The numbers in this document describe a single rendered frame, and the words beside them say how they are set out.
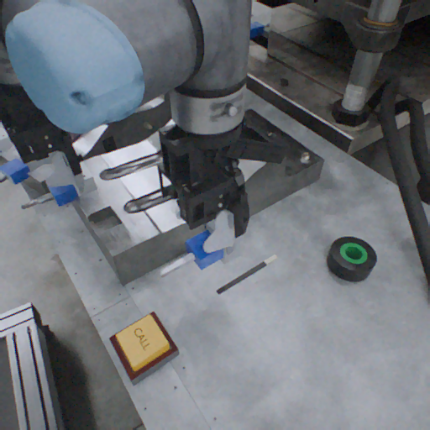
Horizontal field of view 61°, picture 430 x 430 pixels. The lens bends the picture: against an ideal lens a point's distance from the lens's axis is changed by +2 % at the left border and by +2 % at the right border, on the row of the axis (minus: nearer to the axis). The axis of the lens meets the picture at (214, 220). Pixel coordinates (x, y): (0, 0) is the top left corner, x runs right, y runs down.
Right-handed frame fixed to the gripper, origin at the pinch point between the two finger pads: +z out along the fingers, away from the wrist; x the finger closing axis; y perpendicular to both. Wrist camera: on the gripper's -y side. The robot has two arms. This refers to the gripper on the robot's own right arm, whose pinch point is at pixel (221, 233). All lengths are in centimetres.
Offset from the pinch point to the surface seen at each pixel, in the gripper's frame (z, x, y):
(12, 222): 95, -130, 34
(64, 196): 5.1, -27.0, 15.9
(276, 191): 11.3, -10.1, -22.0
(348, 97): 9, -25, -60
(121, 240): 6.0, -12.3, 11.7
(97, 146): 9.1, -43.5, 3.7
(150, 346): 11.3, 4.3, 15.7
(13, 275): 95, -97, 42
